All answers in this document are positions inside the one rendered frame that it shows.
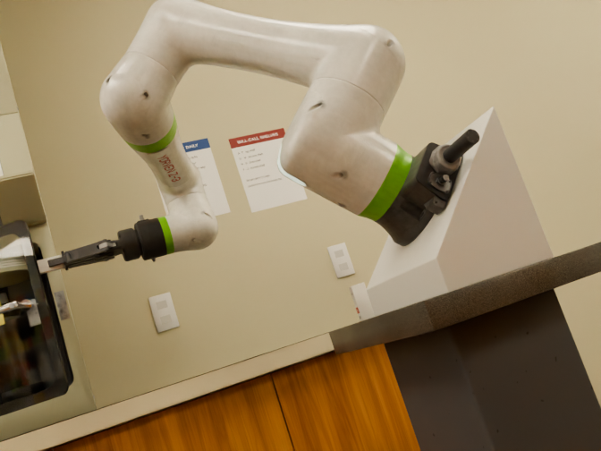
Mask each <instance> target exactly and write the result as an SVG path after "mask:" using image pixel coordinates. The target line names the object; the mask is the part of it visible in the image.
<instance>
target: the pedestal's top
mask: <svg viewBox="0 0 601 451"><path fill-rule="evenodd" d="M598 272H601V242H600V243H595V244H592V245H589V246H587V247H584V248H581V249H578V250H576V251H571V252H567V253H564V254H562V255H559V256H556V257H553V258H551V259H549V260H544V261H541V262H539V263H536V264H533V265H530V266H527V267H525V268H520V269H517V270H514V271H512V272H509V273H506V274H503V275H500V276H497V277H492V278H489V279H487V280H484V281H481V282H478V283H476V284H473V285H468V286H465V287H463V288H460V289H457V290H454V291H451V292H449V293H446V294H441V295H438V296H436V297H433V298H430V299H427V300H425V301H422V302H417V303H414V304H412V305H409V306H406V307H403V308H400V309H398V310H395V311H390V312H387V313H385V314H382V315H379V316H376V317H374V318H371V319H366V320H363V321H361V322H358V323H355V324H352V325H349V326H347V327H344V328H339V329H336V330H334V331H331V332H329V335H330V337H331V340H332V343H333V346H334V350H335V353H336V354H341V353H348V352H351V351H356V350H359V349H363V348H367V347H370V346H374V345H381V344H385V343H389V342H393V341H396V340H401V339H404V338H408V337H412V336H418V335H423V334H426V333H430V332H434V331H437V330H439V329H442V328H446V327H449V326H451V325H454V324H457V323H459V322H462V321H464V320H467V319H471V318H474V317H477V316H479V315H481V314H484V313H487V312H490V311H493V310H496V309H499V308H502V307H504V306H506V305H509V304H512V303H515V302H518V301H521V300H524V299H527V298H529V297H531V296H534V295H537V294H541V293H543V292H546V291H549V290H551V289H554V288H556V287H559V286H562V285H566V284H569V283H571V282H574V281H576V280H579V279H582V278H584V277H588V276H591V275H594V274H596V273H598Z"/></svg>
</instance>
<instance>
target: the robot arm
mask: <svg viewBox="0 0 601 451"><path fill-rule="evenodd" d="M195 64H204V65H213V66H220V67H226V68H232V69H237V70H242V71H247V72H254V73H259V74H263V75H266V76H270V77H274V78H277V79H281V80H284V81H289V82H293V83H296V84H299V85H301V86H304V87H307V88H309V90H308V91H307V93H306V95H305V97H304V99H303V100H302V102H301V104H300V106H299V108H298V110H297V112H296V114H295V116H294V117H293V119H292V122H291V124H290V126H289V128H288V129H287V131H286V133H285V135H284V138H283V141H282V143H281V146H280V149H279V153H278V158H277V166H278V169H279V171H280V173H281V174H282V175H284V176H285V177H287V178H289V179H291V180H292V181H294V182H296V183H297V184H299V185H301V186H303V187H305V188H306V189H308V190H310V191H313V192H314V193H316V194H317V195H319V196H321V197H323V198H325V199H327V200H329V201H331V202H333V203H334V204H336V205H338V206H340V207H341V208H345V209H346V210H348V211H350V212H351V213H353V214H355V215H357V216H359V217H366V218H368V219H371V220H373V221H374V222H376V223H378V224H379V225H381V226H382V227H383V228H384V229H385V230H386V231H387V232H388V233H389V235H390V236H391V237H392V239H393V241H394V242H395V243H397V244H399V245H401V246H406V245H408V244H410V243H412V242H413V241H414V240H415V239H416V238H417V237H418V236H419V235H420V234H421V232H422V231H423V230H424V229H425V227H426V226H427V224H428V223H429V221H430V220H431V218H432V217H433V215H434V214H436V215H438V214H440V213H441V212H442V211H444V209H445V206H446V203H447V201H448V199H449V198H450V196H451V193H452V190H453V186H454V183H455V180H456V177H457V174H458V172H459V169H460V166H461V162H462V155H463V154H465V153H466V152H467V151H468V150H469V149H471V148H472V147H473V146H474V145H475V144H477V143H478V142H479V134H478V133H477V132H476V131H475V130H473V129H468V130H467V131H466V132H465V133H464V134H463V135H462V136H461V137H460V138H458V139H457V140H456V141H455V142H454V143H453V144H452V145H449V144H444V145H438V144H436V143H434V142H430V143H428V145H427V146H426V147H425V148H424V149H423V150H421V151H420V153H419V154H418V155H417V156H416V157H414V156H412V155H410V154H409V153H407V152H406V151H405V150H403V149H402V148H401V147H400V146H399V145H398V144H397V143H395V142H393V141H392V140H389V139H387V138H386V137H385V136H383V135H382V134H381V132H380V126H381V124H382V122H383V121H384V119H385V116H386V114H387V111H388V109H389V107H390V105H391V104H392V102H393V100H394V97H395V94H396V92H397V90H398V89H399V87H400V85H401V83H402V79H403V77H404V74H405V67H406V62H405V55H404V52H403V49H402V46H401V44H400V42H399V41H398V39H397V38H396V37H395V36H394V35H393V34H392V33H391V32H390V31H388V30H386V29H384V28H382V27H379V26H377V25H372V24H321V23H307V22H297V21H282V20H276V19H269V18H264V17H258V16H254V15H249V14H245V13H237V12H234V11H230V10H226V9H223V8H219V7H216V6H213V5H210V4H205V3H202V2H200V1H197V0H157V1H156V2H154V3H153V4H152V5H151V7H150V8H149V10H148V12H147V14H146V16H145V19H144V21H143V22H142V24H141V26H140V29H139V31H138V32H137V34H136V36H135V38H134V40H133V41H132V42H131V45H130V46H129V48H128V50H127V51H126V53H125V54H124V56H123V57H122V59H121V60H120V61H119V63H118V64H117V65H116V66H115V68H114V69H113V70H112V71H111V72H110V73H109V75H108V76H107V77H106V79H105V81H104V82H103V84H102V87H101V90H100V95H99V101H100V105H101V109H102V111H103V113H104V115H105V117H106V119H107V120H108V122H109V123H110V124H111V125H112V126H113V127H114V129H115V130H116V131H117V132H118V134H119V135H120V136H121V137H122V138H123V140H124V141H125V142H126V143H127V144H128V145H129V146H130V147H131V148H132V149H133V150H134V151H135V152H136V153H137V154H138V155H139V156H140V157H141V158H142V159H143V160H144V161H145V162H146V163H147V164H148V166H149V168H150V169H151V171H152V172H153V174H154V176H155V177H156V179H157V184H158V187H159V190H160V191H161V193H162V196H163V198H164V200H165V205H166V206H167V209H168V213H169V214H168V215H167V216H163V217H157V218H153V219H144V217H143V215H140V216H139V217H140V221H138V222H137V223H135V224H134V230H133V228H128V229H124V230H121V231H118V233H117V236H118V240H112V241H111V240H107V239H104V240H102V241H99V242H97V243H92V244H89V245H86V246H83V247H80V248H77V249H74V250H71V251H66V252H63V251H61V253H62V254H61V255H57V256H54V257H50V258H46V259H42V260H37V262H38V268H39V272H40V275H41V274H45V273H48V272H52V271H56V270H58V269H62V268H65V270H69V269H68V268H75V267H79V266H84V265H88V264H92V263H97V262H102V261H109V260H111V259H114V256H117V255H120V254H122V255H123V258H124V260H125V261H131V260H136V259H139V258H140V255H141V257H142V258H143V259H144V260H152V261H153V262H155V261H156V258H158V257H161V256H165V255H168V254H172V253H176V252H179V251H199V250H203V249H205V248H207V247H208V246H209V245H211V244H212V243H213V241H214V240H215V239H216V237H217V233H218V223H217V220H216V216H215V214H214V212H213V210H212V208H211V206H210V204H209V202H208V199H207V195H206V193H205V190H204V186H203V182H202V178H201V174H200V172H199V170H198V168H197V167H196V166H195V165H194V164H193V163H192V162H191V161H190V159H189V157H188V155H187V154H186V152H185V150H184V147H183V145H182V141H181V137H180V133H179V129H178V125H177V122H176V119H175V115H174V111H173V108H172V105H171V102H170V101H171V98H172V96H173V94H174V92H175V89H176V87H177V85H178V84H179V82H180V81H181V79H182V77H183V76H184V74H185V73H186V72H187V71H188V70H189V68H191V67H192V66H193V65H195Z"/></svg>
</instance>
